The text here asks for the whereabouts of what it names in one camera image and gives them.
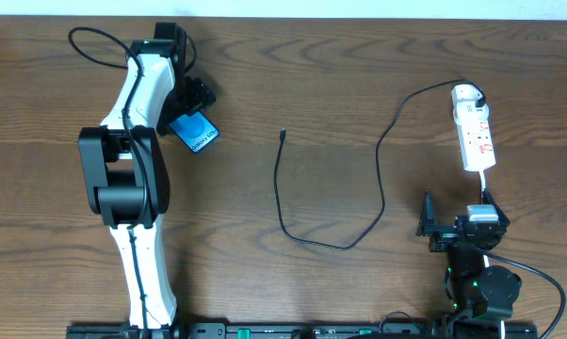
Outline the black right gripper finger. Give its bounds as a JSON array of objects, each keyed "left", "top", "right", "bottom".
[
  {"left": 416, "top": 190, "right": 435, "bottom": 236},
  {"left": 481, "top": 188, "right": 510, "bottom": 225}
]

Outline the blue Galaxy smartphone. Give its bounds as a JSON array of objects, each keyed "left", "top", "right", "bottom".
[{"left": 170, "top": 111, "right": 219, "bottom": 153}]

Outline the black USB charging cable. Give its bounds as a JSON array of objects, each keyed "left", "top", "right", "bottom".
[{"left": 273, "top": 78, "right": 487, "bottom": 251}]

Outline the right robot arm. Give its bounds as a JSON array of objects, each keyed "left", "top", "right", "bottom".
[{"left": 416, "top": 190, "right": 522, "bottom": 338}]

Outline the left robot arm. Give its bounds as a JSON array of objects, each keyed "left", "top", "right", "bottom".
[{"left": 67, "top": 23, "right": 220, "bottom": 338}]

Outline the white power strip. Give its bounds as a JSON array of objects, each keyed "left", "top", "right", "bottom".
[{"left": 451, "top": 84, "right": 496, "bottom": 172}]

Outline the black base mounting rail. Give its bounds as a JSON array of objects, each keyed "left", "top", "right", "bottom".
[{"left": 65, "top": 321, "right": 538, "bottom": 339}]

